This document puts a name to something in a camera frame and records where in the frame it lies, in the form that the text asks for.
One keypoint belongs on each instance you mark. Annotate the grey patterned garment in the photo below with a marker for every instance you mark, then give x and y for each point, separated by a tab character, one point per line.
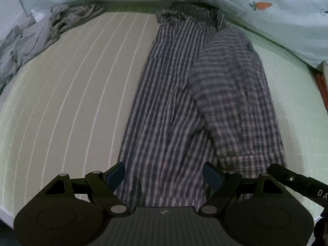
74	12

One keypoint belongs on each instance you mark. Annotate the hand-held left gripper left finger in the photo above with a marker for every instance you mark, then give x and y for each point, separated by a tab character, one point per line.
115	176

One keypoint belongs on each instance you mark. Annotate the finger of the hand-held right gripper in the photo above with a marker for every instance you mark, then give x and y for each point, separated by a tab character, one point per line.
287	178

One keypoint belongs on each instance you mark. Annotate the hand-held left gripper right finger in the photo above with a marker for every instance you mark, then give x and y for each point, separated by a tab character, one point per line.
211	177

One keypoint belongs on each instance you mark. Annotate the light grey garment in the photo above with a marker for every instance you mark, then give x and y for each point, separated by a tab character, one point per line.
33	39

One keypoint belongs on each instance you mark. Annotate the plaid button shirt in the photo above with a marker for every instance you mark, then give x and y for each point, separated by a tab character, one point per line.
166	107

